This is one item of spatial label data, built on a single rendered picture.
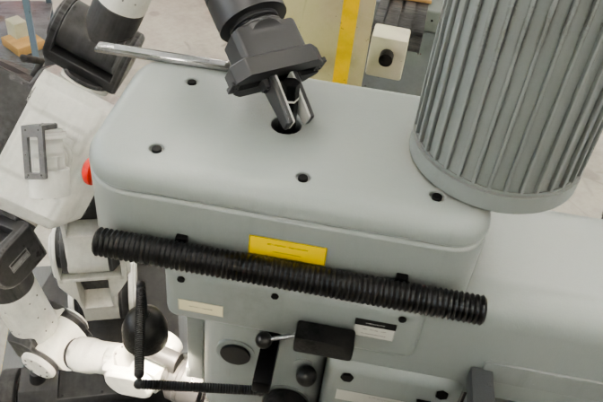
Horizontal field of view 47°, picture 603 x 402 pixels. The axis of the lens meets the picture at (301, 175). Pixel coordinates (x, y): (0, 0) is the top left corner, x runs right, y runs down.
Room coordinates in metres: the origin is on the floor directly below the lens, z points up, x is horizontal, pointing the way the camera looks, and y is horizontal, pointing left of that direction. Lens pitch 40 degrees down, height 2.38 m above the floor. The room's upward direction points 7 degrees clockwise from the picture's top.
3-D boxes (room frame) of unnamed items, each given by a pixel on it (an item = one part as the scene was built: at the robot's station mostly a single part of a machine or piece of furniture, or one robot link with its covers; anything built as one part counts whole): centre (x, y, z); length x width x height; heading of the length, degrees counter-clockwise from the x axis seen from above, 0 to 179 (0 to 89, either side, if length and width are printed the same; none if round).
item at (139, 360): (0.57, 0.20, 1.58); 0.17 x 0.01 x 0.01; 14
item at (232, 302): (0.67, -0.02, 1.68); 0.34 x 0.24 x 0.10; 85
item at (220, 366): (0.68, 0.02, 1.47); 0.21 x 0.19 x 0.32; 175
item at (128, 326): (0.66, 0.22, 1.48); 0.07 x 0.07 x 0.06
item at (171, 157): (0.68, 0.01, 1.81); 0.47 x 0.26 x 0.16; 85
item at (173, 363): (0.75, 0.22, 1.25); 0.11 x 0.11 x 0.11; 71
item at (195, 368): (0.69, 0.14, 1.45); 0.04 x 0.04 x 0.21; 85
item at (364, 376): (0.66, -0.17, 1.47); 0.24 x 0.19 x 0.26; 175
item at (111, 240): (0.53, 0.00, 1.79); 0.45 x 0.04 x 0.04; 85
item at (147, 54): (0.79, 0.17, 1.89); 0.24 x 0.04 x 0.01; 87
